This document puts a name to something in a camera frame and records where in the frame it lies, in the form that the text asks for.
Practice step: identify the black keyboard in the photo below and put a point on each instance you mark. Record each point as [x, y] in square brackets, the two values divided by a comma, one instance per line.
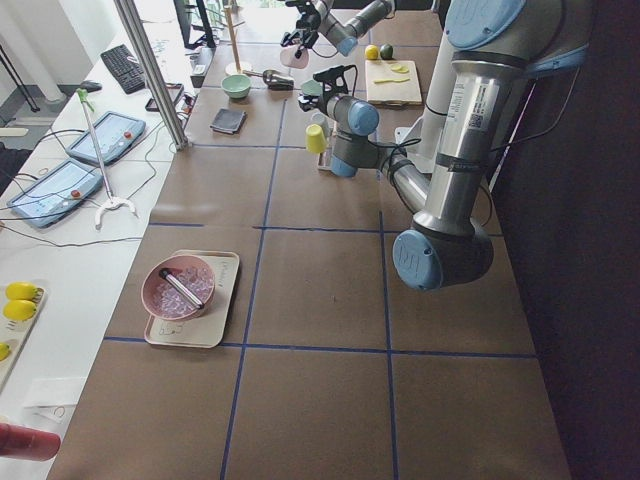
[125, 68]

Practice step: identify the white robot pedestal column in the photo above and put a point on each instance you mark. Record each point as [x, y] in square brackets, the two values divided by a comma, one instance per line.
[443, 77]

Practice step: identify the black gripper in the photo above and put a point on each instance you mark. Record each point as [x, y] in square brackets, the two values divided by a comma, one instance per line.
[320, 102]
[306, 23]

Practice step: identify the pink cup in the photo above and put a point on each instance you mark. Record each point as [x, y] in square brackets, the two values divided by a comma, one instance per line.
[294, 56]

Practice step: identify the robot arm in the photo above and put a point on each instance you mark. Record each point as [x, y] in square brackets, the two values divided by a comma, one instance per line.
[437, 168]
[344, 36]

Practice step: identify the green bowl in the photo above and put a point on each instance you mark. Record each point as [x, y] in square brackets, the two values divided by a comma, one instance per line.
[236, 86]

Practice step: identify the pink bowl with ice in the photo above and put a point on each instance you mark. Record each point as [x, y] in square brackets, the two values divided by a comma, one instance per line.
[161, 300]

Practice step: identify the wooden mug tree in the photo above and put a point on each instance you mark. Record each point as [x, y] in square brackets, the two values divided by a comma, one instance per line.
[238, 66]

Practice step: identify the metal tongs in bowl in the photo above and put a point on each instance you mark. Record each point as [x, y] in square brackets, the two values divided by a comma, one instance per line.
[167, 275]

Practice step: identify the green cup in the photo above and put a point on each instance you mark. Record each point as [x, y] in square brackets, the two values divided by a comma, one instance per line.
[311, 88]

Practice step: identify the lemon slice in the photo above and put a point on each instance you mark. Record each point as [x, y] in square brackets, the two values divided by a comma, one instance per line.
[398, 68]

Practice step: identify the grey cup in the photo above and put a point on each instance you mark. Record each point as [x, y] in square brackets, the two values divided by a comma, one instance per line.
[321, 120]

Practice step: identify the aluminium frame post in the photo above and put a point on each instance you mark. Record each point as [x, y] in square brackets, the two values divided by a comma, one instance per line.
[136, 33]

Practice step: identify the red cylinder bottle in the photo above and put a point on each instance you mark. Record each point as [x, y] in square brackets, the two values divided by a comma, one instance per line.
[24, 443]

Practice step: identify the beige tray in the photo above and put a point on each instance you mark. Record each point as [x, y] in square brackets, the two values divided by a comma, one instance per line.
[206, 330]

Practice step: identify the near teach pendant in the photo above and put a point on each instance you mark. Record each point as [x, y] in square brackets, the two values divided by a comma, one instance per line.
[56, 194]

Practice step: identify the yellow cup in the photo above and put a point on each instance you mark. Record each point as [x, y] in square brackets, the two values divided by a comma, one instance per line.
[315, 139]

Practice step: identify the avocado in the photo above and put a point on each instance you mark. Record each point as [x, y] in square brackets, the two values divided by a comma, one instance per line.
[386, 52]

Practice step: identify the white reacher grabber tool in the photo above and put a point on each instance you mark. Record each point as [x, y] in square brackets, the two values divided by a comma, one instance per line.
[112, 202]

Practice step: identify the yellow plastic knife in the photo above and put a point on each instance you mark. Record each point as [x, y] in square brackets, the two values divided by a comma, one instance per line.
[390, 80]

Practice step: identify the whole lemon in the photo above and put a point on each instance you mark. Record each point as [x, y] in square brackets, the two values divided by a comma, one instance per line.
[371, 52]

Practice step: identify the metal scoop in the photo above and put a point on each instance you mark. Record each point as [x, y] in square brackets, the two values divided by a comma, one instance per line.
[273, 79]

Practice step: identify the teach pendant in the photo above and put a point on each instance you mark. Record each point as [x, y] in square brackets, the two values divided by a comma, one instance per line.
[116, 134]
[56, 194]

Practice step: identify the white wire cup holder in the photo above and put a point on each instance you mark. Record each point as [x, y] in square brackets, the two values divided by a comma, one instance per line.
[324, 162]

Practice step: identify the grey folded cloth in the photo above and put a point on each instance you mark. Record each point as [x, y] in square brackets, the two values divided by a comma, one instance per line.
[228, 121]

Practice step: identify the far teach pendant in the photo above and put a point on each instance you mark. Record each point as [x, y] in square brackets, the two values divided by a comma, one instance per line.
[116, 134]

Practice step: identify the wooden cutting board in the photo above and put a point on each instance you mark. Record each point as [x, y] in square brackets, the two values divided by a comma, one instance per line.
[407, 93]

